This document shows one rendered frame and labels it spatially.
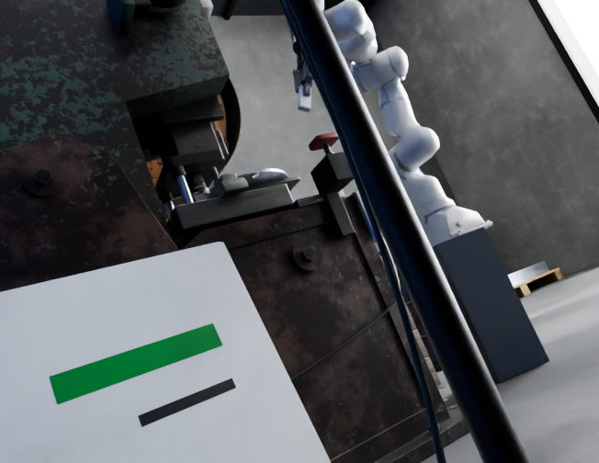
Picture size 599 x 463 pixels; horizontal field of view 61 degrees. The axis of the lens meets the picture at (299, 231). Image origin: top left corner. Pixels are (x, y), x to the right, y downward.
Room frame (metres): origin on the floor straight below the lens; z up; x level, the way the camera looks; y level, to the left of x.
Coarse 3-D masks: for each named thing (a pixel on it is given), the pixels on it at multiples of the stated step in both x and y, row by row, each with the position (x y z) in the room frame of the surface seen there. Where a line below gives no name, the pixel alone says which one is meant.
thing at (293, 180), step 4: (292, 176) 1.45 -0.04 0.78; (296, 176) 1.45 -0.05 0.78; (276, 180) 1.42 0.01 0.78; (280, 180) 1.42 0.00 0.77; (284, 180) 1.43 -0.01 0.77; (288, 180) 1.44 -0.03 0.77; (292, 180) 1.45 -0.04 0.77; (296, 180) 1.46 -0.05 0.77; (256, 184) 1.38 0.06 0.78; (260, 184) 1.39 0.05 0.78; (264, 184) 1.40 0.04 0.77; (268, 184) 1.40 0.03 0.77; (272, 184) 1.41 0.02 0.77; (276, 184) 1.42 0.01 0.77; (280, 184) 1.43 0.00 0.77; (288, 184) 1.46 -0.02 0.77; (292, 184) 1.48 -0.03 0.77; (296, 184) 1.49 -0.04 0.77; (248, 188) 1.37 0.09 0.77; (252, 188) 1.38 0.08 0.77; (256, 188) 1.39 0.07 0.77; (288, 188) 1.51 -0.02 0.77
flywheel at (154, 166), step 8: (224, 112) 1.83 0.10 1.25; (224, 120) 1.82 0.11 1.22; (216, 128) 1.80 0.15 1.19; (224, 128) 1.82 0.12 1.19; (224, 136) 1.81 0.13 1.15; (160, 160) 1.71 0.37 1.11; (152, 168) 1.69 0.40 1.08; (160, 168) 1.70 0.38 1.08; (152, 176) 1.68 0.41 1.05; (160, 200) 1.71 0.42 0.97
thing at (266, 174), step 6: (246, 174) 1.29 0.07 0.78; (252, 174) 1.30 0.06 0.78; (264, 174) 1.33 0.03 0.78; (270, 174) 1.35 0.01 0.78; (276, 174) 1.37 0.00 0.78; (282, 174) 1.39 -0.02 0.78; (246, 180) 1.33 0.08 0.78; (252, 180) 1.35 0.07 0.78; (258, 180) 1.37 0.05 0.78; (264, 180) 1.38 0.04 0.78; (270, 180) 1.41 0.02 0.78
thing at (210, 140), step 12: (156, 120) 1.34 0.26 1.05; (156, 132) 1.37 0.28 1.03; (168, 132) 1.29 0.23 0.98; (180, 132) 1.30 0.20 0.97; (192, 132) 1.31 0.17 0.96; (204, 132) 1.33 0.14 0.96; (216, 132) 1.37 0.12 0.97; (156, 144) 1.40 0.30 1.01; (168, 144) 1.31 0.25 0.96; (180, 144) 1.29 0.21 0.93; (192, 144) 1.31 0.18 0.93; (204, 144) 1.32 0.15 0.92; (216, 144) 1.34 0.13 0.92; (228, 144) 1.40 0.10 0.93; (168, 156) 1.34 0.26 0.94
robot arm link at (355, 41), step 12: (348, 0) 1.26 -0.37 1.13; (324, 12) 1.30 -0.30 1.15; (336, 12) 1.27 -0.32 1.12; (348, 12) 1.26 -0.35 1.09; (360, 12) 1.27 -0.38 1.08; (336, 24) 1.28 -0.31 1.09; (348, 24) 1.27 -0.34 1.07; (360, 24) 1.28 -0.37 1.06; (336, 36) 1.31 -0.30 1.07; (348, 36) 1.31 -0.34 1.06; (360, 36) 1.44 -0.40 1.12; (372, 36) 1.44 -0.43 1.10; (348, 48) 1.50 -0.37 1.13; (360, 48) 1.49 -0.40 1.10
